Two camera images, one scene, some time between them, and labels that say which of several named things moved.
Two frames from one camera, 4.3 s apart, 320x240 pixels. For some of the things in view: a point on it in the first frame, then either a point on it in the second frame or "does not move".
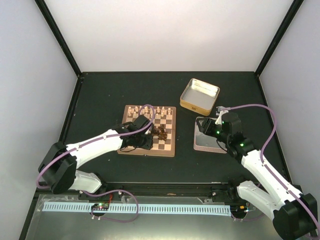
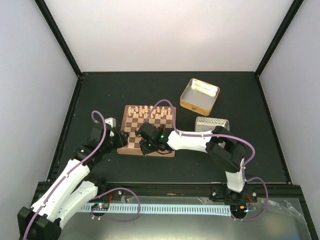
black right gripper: x=207 y=124 -> x=145 y=149
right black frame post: x=280 y=33 does not move
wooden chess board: x=158 y=115 does not move
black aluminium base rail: x=135 y=189 does not move
